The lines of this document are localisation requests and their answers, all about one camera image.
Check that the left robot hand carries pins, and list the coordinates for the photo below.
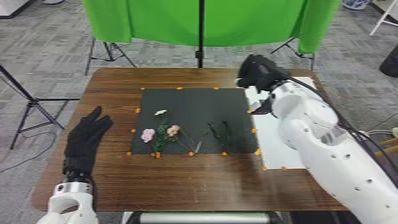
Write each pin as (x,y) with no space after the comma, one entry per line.
(82,140)

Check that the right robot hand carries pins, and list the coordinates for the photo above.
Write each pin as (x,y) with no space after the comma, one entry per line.
(260,71)

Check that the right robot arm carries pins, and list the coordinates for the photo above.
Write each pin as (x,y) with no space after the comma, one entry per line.
(331,156)

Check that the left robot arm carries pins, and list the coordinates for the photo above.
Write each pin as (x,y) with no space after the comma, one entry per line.
(72,203)

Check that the black stand legs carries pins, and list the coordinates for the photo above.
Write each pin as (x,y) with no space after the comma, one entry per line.
(109,50)
(299,53)

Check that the pink flower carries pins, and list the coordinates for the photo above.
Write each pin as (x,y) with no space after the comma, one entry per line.
(148,134)

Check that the black tripod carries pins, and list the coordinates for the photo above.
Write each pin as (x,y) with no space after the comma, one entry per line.
(32,103)

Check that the black backdrop pole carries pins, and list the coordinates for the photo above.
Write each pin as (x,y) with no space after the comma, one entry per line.
(201,33)

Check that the white flower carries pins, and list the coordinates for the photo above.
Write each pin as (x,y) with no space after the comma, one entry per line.
(160,112)

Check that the peach flower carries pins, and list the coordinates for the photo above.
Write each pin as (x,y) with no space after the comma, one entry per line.
(173,130)

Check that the dark mat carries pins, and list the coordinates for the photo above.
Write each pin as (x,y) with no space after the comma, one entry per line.
(196,110)

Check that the green sprig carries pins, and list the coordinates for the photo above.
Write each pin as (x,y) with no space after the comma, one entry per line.
(201,138)

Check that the pale grey bar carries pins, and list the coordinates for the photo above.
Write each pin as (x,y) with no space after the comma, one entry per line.
(205,217)

